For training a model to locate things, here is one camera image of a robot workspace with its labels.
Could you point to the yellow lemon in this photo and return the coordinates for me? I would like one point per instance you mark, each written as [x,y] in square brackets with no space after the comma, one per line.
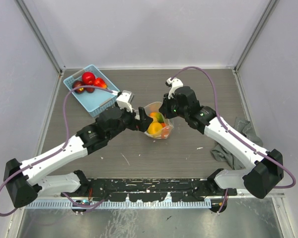
[154,128]

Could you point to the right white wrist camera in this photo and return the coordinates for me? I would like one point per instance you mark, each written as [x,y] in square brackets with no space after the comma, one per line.
[173,83]

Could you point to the dark red plum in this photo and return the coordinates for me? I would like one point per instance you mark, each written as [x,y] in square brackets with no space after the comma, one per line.
[78,87]

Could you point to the light blue cable duct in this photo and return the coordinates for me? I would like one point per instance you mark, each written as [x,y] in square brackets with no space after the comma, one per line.
[166,204]

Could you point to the light blue plastic basket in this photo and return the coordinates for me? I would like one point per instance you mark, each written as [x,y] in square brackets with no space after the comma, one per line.
[97,101]

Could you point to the green orange mango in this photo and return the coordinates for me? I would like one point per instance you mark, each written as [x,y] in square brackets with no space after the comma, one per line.
[157,117]

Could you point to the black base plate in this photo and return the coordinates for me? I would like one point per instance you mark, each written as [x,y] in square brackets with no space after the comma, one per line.
[148,190]

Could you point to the orange tangerine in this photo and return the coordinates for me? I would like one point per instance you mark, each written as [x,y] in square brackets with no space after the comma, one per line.
[165,131]

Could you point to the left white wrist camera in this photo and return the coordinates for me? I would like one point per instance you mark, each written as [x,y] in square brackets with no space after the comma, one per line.
[124,100]

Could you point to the clear zip top bag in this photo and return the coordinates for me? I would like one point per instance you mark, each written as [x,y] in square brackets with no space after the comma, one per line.
[154,107]

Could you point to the small dark red fruit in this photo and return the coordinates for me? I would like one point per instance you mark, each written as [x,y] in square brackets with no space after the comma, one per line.
[90,89]

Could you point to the red apple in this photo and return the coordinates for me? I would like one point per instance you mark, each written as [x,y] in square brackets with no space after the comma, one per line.
[88,78]

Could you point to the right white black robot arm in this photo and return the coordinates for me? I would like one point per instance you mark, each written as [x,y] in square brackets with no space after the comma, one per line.
[262,171]

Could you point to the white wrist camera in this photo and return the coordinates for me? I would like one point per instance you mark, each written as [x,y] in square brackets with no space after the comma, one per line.
[124,100]
[173,83]

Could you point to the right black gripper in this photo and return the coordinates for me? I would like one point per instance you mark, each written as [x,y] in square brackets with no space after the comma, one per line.
[164,109]

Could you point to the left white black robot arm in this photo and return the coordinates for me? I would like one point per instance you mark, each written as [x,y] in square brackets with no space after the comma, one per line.
[22,179]

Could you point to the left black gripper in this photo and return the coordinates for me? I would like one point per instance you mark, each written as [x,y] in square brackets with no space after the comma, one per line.
[134,124]

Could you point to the red pear shaped fruit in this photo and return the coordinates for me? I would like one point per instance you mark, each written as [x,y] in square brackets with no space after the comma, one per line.
[99,82]

